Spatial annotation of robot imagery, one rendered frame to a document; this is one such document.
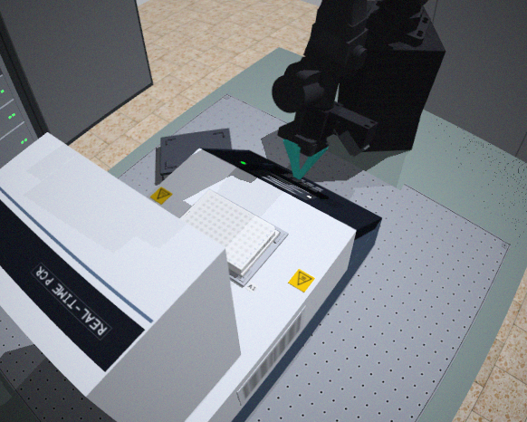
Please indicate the grey lab instrument housing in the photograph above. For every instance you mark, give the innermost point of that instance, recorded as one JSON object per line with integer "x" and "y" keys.
{"x": 135, "y": 307}

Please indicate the white well pcr plate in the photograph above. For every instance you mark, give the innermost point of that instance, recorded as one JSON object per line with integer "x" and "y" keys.
{"x": 245, "y": 236}

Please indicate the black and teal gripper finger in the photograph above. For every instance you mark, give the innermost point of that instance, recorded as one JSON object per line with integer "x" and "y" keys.
{"x": 290, "y": 148}
{"x": 297, "y": 152}

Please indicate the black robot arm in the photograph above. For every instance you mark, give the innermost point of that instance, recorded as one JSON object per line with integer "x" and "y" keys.
{"x": 338, "y": 36}

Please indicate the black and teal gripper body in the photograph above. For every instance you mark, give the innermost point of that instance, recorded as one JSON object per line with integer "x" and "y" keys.
{"x": 292, "y": 132}

